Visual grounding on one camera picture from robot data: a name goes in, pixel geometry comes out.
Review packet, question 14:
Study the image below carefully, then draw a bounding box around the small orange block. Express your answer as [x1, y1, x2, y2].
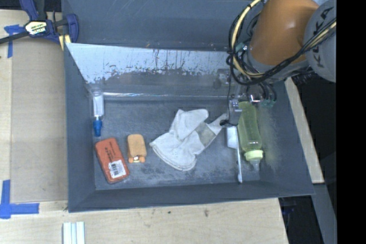
[126, 133, 148, 165]

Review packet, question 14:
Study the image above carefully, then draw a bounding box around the yellow baby bottle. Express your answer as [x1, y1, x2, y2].
[237, 101, 266, 173]

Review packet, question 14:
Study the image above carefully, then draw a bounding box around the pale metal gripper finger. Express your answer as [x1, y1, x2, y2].
[226, 99, 244, 184]

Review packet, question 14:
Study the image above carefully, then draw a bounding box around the white cloth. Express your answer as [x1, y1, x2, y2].
[149, 107, 230, 172]

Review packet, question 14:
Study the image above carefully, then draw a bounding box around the grey metal bin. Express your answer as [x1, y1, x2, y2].
[59, 0, 317, 213]

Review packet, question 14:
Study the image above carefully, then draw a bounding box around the red-brown flat block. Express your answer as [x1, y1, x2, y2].
[94, 137, 131, 185]

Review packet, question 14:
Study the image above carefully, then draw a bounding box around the clear bottle with blue cap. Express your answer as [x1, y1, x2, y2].
[90, 87, 105, 138]

